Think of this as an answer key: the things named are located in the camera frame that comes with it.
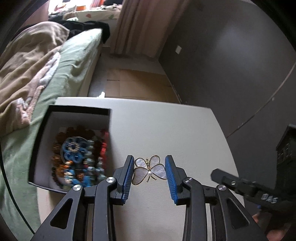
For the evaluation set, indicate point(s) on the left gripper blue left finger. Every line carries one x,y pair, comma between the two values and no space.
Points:
123,175

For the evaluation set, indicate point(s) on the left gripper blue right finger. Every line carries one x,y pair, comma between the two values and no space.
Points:
175,177

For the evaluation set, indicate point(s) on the white mother-of-pearl butterfly brooch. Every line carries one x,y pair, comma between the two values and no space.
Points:
151,168

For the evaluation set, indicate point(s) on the black open jewelry box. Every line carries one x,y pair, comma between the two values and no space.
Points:
70,148

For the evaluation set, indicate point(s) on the person's right hand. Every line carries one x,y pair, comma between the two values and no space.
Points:
263,221

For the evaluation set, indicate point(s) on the flattened cardboard on floor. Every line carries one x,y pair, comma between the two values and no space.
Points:
140,85

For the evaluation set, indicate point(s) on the green bed sheet mattress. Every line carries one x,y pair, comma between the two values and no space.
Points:
19,205

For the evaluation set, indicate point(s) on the pink right curtain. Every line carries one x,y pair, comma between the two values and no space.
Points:
144,26

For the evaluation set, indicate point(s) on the beige blanket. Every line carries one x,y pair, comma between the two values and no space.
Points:
27,65

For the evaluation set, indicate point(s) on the black clothing on bed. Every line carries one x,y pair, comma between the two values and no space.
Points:
76,28

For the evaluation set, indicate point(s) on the floral patterned bedding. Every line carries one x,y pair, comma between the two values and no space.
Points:
84,14

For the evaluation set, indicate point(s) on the white wall socket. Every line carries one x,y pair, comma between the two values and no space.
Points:
178,49

